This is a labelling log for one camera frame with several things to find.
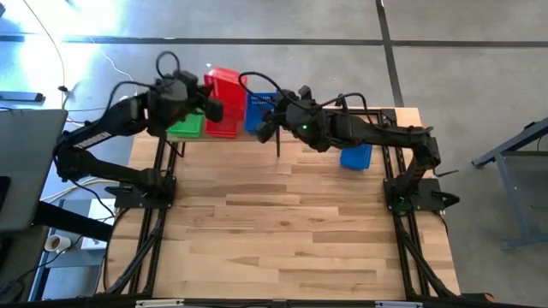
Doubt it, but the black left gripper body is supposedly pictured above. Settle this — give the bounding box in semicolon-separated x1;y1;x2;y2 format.
182;85;207;119

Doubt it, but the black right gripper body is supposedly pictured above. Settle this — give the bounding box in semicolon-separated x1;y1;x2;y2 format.
276;98;339;153

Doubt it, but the blue plastic basket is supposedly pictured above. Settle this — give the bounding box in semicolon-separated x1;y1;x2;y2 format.
244;92;280;134
340;144;373;171

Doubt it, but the green plastic basket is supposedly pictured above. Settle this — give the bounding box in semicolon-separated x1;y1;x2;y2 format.
166;111;206;139

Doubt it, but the white box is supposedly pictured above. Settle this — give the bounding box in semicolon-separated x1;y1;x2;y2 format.
80;198;117;252

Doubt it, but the black diagonal beam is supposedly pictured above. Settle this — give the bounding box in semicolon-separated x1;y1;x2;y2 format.
32;199;116;244

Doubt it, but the grey desk top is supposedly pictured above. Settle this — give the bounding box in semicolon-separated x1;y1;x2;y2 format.
0;108;69;234

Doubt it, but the white paper cup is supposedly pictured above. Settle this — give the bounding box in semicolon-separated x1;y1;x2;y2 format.
44;234;73;254

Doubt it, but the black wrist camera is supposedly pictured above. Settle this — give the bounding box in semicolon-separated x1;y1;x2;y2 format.
175;70;199;93
277;85;313;108

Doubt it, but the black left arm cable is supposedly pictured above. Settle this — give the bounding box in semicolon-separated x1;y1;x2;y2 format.
155;50;182;81

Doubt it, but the black aluminium rig frame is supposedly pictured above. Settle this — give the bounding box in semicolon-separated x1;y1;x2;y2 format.
96;92;493;308

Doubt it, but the white floor cable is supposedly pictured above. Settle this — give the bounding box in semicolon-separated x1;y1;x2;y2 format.
87;36;129;82

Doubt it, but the thin floor cable with clip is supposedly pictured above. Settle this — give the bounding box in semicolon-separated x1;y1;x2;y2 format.
21;0;69;109

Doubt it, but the blue metal table frame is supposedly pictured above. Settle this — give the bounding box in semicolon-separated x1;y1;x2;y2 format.
471;115;548;251

